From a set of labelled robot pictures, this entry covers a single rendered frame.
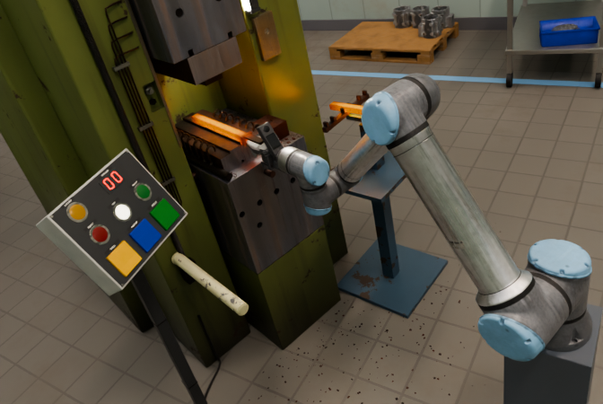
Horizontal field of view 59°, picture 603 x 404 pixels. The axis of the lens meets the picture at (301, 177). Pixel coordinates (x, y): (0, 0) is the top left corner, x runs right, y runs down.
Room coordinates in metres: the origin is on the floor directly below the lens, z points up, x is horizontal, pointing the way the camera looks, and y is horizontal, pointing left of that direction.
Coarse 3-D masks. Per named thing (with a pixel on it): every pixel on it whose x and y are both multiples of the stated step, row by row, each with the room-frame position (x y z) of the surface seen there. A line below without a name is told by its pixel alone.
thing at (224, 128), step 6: (198, 114) 2.05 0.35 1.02; (198, 120) 2.00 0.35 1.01; (204, 120) 1.97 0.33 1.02; (210, 120) 1.96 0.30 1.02; (210, 126) 1.93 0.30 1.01; (216, 126) 1.89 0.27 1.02; (222, 126) 1.88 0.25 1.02; (228, 126) 1.87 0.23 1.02; (222, 132) 1.86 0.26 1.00; (228, 132) 1.82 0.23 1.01; (234, 132) 1.80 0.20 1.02; (240, 132) 1.79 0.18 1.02; (240, 138) 1.74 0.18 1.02; (246, 138) 1.73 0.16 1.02; (252, 138) 1.71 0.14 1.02; (258, 138) 1.70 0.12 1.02; (246, 144) 1.74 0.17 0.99; (258, 144) 1.67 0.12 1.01
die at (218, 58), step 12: (228, 36) 1.82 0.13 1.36; (216, 48) 1.76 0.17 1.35; (228, 48) 1.78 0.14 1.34; (156, 60) 1.88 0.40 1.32; (192, 60) 1.70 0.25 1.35; (204, 60) 1.72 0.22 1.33; (216, 60) 1.75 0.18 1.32; (228, 60) 1.77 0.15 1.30; (240, 60) 1.80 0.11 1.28; (156, 72) 1.91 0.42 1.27; (168, 72) 1.83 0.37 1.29; (180, 72) 1.75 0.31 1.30; (192, 72) 1.69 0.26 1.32; (204, 72) 1.71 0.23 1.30; (216, 72) 1.74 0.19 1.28
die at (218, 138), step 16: (192, 112) 2.12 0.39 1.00; (208, 112) 2.10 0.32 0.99; (192, 128) 1.98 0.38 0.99; (208, 128) 1.92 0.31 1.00; (240, 128) 1.87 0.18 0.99; (192, 144) 1.86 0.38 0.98; (208, 144) 1.83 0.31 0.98; (224, 144) 1.78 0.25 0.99; (240, 144) 1.75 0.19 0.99; (208, 160) 1.77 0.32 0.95; (224, 160) 1.70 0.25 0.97; (240, 160) 1.73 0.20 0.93
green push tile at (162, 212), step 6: (162, 198) 1.42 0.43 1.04; (162, 204) 1.40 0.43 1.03; (168, 204) 1.41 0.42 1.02; (156, 210) 1.37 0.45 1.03; (162, 210) 1.38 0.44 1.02; (168, 210) 1.39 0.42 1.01; (174, 210) 1.40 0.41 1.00; (156, 216) 1.35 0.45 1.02; (162, 216) 1.36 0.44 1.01; (168, 216) 1.37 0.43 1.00; (174, 216) 1.38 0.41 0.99; (162, 222) 1.35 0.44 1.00; (168, 222) 1.36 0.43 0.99; (168, 228) 1.34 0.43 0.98
